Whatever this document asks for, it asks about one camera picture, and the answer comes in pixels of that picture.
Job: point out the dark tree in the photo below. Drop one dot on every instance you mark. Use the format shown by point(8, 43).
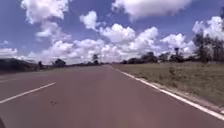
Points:
point(95, 59)

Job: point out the distant row of trees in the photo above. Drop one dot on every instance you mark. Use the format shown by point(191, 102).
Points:
point(148, 59)

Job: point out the reddish-brown asphalt road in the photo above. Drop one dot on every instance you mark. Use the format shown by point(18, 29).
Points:
point(100, 100)

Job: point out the group of dark trees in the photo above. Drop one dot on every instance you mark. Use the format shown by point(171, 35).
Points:
point(59, 63)
point(210, 50)

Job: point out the grass strip beside road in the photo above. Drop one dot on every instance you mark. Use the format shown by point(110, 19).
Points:
point(46, 69)

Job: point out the dry grass verge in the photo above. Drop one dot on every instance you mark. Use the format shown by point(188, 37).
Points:
point(193, 78)

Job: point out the white road edge line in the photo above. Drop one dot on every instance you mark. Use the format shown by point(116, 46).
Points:
point(187, 101)

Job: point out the dark hedge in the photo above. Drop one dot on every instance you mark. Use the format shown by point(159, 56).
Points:
point(15, 64)

